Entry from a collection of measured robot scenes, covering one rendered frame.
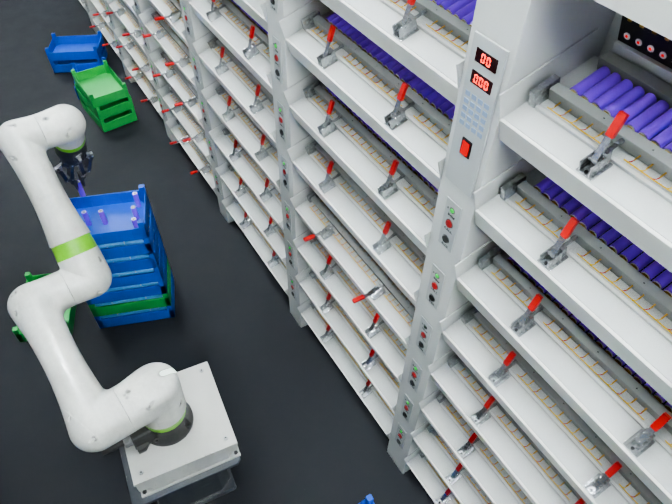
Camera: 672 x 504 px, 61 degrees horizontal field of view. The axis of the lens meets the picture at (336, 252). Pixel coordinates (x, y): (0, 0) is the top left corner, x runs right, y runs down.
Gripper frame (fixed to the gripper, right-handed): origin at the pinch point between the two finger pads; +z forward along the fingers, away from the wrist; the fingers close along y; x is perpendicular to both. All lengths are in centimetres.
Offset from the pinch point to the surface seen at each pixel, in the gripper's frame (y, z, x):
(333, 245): 45, -38, -72
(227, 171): 61, 34, -8
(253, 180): 55, 4, -28
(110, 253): -2.7, 13.3, -23.9
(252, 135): 57, -14, -19
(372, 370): 41, -14, -111
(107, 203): 6.6, 15.1, -5.7
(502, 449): 33, -69, -138
